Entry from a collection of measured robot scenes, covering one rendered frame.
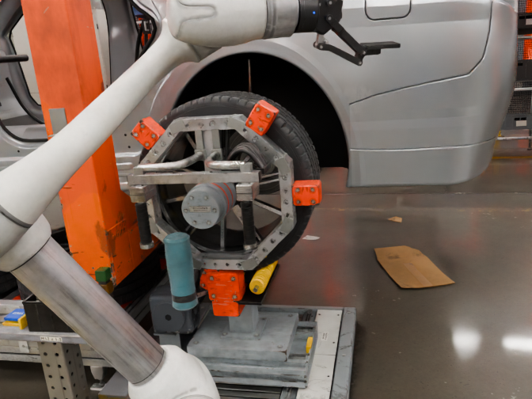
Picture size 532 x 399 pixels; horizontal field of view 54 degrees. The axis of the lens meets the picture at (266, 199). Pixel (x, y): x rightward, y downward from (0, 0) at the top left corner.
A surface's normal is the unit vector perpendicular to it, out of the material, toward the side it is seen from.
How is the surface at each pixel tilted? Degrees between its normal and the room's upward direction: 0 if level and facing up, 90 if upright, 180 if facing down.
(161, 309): 90
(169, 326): 90
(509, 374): 0
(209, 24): 116
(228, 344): 0
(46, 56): 90
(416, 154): 90
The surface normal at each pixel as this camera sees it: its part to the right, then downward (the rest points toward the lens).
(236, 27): 0.31, 0.66
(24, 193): 0.38, 0.09
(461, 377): -0.07, -0.96
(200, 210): -0.21, 0.29
